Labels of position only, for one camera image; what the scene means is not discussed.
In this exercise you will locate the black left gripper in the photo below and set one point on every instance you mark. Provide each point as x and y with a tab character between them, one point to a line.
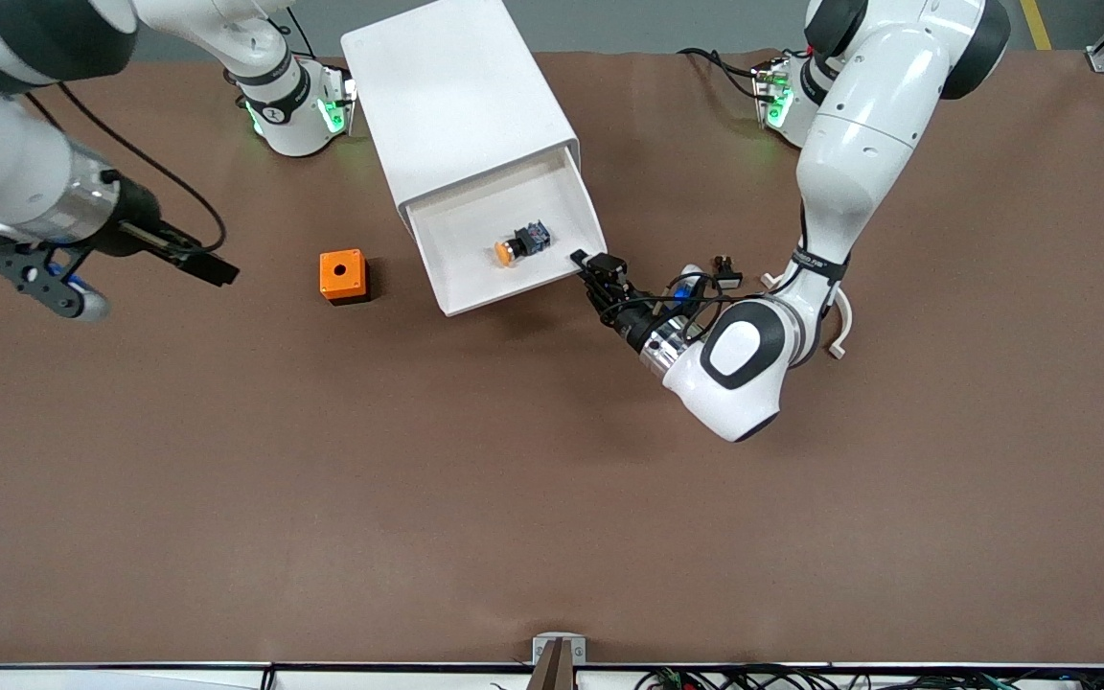
623	319

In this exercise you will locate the white plastic drawer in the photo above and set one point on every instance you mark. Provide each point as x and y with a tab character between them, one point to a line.
456	240

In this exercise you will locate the white curved plastic bracket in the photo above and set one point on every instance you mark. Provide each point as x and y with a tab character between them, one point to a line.
844	331

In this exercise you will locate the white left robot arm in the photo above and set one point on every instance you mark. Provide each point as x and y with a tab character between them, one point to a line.
859	153

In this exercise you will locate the orange push button switch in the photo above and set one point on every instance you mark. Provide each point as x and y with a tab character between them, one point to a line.
506	252

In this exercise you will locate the white drawer cabinet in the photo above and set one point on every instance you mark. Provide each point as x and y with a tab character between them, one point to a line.
456	96

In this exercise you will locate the orange box with black base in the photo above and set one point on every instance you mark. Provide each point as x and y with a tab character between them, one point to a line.
330	278

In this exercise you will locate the small black white switch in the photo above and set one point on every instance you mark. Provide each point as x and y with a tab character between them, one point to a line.
726	278

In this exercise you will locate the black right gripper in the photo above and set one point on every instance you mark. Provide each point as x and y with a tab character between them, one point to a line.
138	223

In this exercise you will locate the grey metal bracket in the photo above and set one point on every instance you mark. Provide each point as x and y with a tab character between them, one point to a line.
542	644

